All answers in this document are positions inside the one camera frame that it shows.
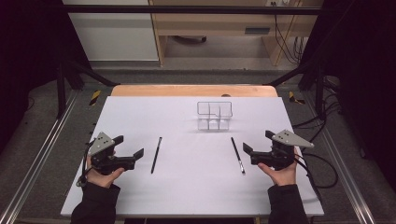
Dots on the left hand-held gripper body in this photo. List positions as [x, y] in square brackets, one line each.
[101, 146]

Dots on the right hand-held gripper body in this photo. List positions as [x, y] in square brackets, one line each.
[280, 155]

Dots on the black pen silver tip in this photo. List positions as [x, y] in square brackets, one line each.
[237, 155]

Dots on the all black pen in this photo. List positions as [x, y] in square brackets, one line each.
[156, 155]

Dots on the clear plastic pen holder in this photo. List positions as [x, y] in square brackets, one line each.
[214, 124]

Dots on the person's right hand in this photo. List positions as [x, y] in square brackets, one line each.
[285, 177]

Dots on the person's left hand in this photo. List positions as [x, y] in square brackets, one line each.
[99, 180]

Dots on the right yellow clamp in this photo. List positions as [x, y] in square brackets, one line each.
[294, 99]

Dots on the yellow clamp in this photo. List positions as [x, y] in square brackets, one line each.
[294, 99]
[95, 97]

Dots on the left yellow clamp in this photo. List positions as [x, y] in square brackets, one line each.
[95, 97]

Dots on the white board sheet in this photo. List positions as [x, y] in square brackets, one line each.
[193, 186]

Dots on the black metal stand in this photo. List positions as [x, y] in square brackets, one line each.
[319, 90]
[61, 90]

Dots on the white cabinet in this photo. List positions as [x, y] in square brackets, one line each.
[115, 37]

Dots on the black curtain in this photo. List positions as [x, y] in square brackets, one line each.
[367, 62]
[28, 46]

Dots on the wooden desk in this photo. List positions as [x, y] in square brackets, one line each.
[218, 23]

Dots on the white power strip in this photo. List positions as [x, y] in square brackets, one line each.
[280, 2]

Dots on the aluminium floor rail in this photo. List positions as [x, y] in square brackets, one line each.
[34, 168]
[345, 174]

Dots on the black horizontal frame bar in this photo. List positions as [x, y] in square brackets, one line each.
[186, 9]

